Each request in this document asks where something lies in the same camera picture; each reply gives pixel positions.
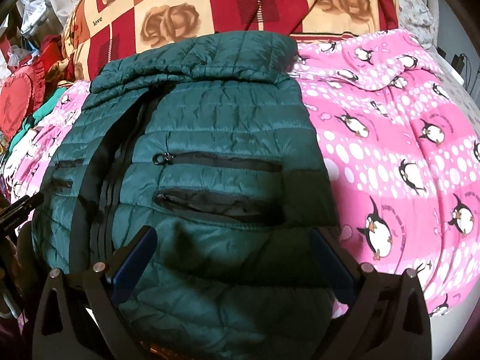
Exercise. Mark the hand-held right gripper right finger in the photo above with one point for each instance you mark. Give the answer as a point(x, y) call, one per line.
point(332, 257)

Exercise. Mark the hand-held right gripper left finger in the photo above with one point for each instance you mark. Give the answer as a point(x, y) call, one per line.
point(135, 257)

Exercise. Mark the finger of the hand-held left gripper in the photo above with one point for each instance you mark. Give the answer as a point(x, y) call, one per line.
point(26, 204)

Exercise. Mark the teal puffer jacket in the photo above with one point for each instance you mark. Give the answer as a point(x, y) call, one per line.
point(210, 127)

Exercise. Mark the green cloth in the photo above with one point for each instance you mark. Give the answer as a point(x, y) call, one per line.
point(41, 114)

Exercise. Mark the red heart-shaped pillow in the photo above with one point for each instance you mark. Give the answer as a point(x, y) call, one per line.
point(18, 101)

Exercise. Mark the pink penguin print blanket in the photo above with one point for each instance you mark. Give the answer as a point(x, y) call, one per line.
point(393, 138)

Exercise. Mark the clear plastic bag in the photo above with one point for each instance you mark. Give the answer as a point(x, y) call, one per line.
point(37, 15)

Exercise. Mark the black power adapter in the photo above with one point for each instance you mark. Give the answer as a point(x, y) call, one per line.
point(459, 65)

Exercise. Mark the grey floral cloth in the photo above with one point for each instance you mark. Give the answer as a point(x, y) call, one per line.
point(416, 3)

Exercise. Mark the red checkered rose quilt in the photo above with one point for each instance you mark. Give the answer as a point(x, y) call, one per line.
point(225, 0)

